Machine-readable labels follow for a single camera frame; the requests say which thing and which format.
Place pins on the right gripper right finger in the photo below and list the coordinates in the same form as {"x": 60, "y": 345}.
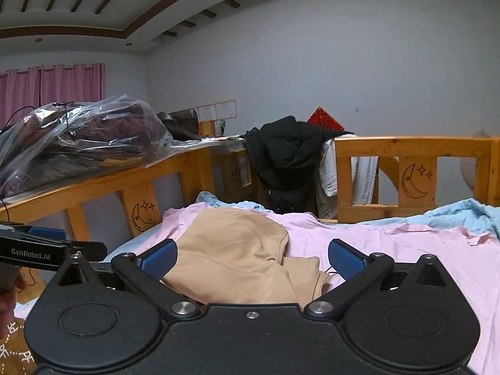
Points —
{"x": 361, "y": 273}

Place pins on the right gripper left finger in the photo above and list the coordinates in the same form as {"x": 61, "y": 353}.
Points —
{"x": 142, "y": 275}

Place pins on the tan khaki trousers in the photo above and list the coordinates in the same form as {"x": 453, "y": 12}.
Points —
{"x": 232, "y": 256}

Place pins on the clear plastic bag of clothes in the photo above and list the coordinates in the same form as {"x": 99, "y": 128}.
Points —
{"x": 65, "y": 140}

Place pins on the person's left hand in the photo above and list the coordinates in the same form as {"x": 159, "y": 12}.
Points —
{"x": 11, "y": 281}

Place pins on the pink bed sheet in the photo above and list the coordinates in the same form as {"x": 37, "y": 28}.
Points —
{"x": 478, "y": 278}

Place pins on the light blue bed sheet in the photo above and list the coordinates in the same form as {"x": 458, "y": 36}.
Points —
{"x": 453, "y": 228}

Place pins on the dark brown bag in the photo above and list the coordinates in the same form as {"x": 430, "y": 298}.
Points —
{"x": 182, "y": 125}

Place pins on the red paper decoration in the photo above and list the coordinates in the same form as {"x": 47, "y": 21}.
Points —
{"x": 322, "y": 119}

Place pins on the pink curtain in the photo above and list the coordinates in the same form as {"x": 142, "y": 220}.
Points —
{"x": 25, "y": 89}

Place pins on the wooden bed frame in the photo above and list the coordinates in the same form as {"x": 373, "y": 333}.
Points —
{"x": 410, "y": 163}

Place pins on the black jacket on rail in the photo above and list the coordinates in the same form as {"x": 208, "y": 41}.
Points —
{"x": 284, "y": 155}

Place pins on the papers on wall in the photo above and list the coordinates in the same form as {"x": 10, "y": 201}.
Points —
{"x": 212, "y": 118}

